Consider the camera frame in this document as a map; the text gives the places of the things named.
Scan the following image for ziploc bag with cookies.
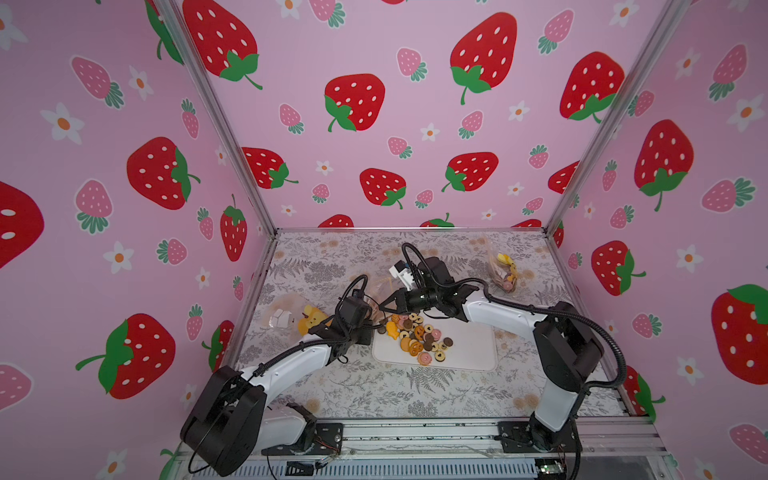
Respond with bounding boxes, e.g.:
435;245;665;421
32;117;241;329
262;293;329;338

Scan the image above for ziploc bag yellow duck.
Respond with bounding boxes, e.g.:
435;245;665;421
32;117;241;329
364;276;402;323

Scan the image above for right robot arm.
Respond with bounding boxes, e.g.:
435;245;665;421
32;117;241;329
382;257;627;452

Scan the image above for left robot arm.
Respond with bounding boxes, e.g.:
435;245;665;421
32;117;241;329
180;290;372;476

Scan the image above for white plastic tray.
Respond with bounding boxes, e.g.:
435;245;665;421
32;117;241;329
372;313;498;372

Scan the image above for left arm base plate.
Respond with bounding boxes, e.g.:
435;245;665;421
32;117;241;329
283;422;344;456

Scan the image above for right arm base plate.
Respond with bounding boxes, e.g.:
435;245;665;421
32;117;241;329
494;419;582;454

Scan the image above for aluminium front rail frame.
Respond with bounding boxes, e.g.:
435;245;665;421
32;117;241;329
161;416;682;480

